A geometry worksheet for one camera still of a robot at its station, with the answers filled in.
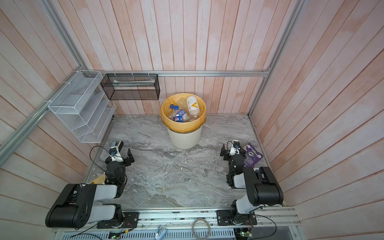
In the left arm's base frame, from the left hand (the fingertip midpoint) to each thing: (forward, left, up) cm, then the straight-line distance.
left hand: (123, 152), depth 88 cm
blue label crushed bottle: (+16, -35, +14) cm, 41 cm away
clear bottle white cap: (+26, -35, +17) cm, 47 cm away
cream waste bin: (+7, -37, +2) cm, 38 cm away
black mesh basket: (+44, +1, +15) cm, 47 cm away
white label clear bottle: (+21, -43, +18) cm, 51 cm away
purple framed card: (+2, -82, -8) cm, 82 cm away
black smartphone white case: (+9, +7, -6) cm, 13 cm away
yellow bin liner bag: (+8, -39, +15) cm, 42 cm away
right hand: (+5, -67, +1) cm, 67 cm away
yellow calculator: (-14, +13, -8) cm, 21 cm away
